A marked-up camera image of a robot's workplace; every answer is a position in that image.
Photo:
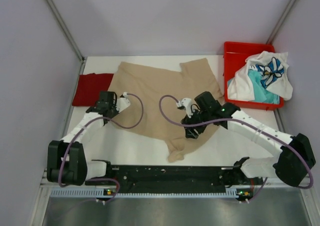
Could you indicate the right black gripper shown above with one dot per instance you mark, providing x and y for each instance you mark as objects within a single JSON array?
[{"x": 190, "y": 131}]

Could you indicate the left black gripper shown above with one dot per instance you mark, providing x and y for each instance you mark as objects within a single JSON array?
[{"x": 114, "y": 106}]

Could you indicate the beige t-shirt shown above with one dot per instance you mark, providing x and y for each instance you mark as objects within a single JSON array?
[{"x": 150, "y": 84}]

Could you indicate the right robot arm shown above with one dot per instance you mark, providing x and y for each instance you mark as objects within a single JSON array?
[{"x": 291, "y": 156}]

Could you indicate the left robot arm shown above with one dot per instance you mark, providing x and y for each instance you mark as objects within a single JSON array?
[{"x": 66, "y": 160}]

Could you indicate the folded red t-shirt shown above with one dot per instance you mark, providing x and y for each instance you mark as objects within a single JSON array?
[{"x": 88, "y": 88}]

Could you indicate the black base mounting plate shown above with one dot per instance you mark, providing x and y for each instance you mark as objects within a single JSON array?
[{"x": 174, "y": 179}]

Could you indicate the teal t-shirt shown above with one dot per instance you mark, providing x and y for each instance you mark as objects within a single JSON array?
[{"x": 261, "y": 95}]

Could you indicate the red plastic bin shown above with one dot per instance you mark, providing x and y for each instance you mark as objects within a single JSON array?
[{"x": 234, "y": 56}]

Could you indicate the white printed t-shirt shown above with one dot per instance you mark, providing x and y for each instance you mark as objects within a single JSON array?
[{"x": 272, "y": 66}]

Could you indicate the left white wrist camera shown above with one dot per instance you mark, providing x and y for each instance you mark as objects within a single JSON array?
[{"x": 122, "y": 102}]

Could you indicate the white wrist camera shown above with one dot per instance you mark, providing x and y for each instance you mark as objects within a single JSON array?
[
  {"x": 187, "y": 105},
  {"x": 122, "y": 102}
]

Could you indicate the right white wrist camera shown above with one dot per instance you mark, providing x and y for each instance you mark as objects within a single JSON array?
[{"x": 187, "y": 105}]

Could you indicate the grey slotted cable duct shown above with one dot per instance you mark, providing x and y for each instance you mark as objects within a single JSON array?
[{"x": 102, "y": 193}]

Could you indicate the left aluminium corner post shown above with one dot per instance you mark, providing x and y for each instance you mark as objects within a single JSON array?
[{"x": 64, "y": 29}]

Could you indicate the aluminium corner post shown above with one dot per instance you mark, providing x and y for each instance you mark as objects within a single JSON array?
[
  {"x": 64, "y": 29},
  {"x": 281, "y": 21}
]

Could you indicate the right aluminium corner post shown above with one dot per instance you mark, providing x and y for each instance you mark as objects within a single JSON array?
[{"x": 281, "y": 21}]

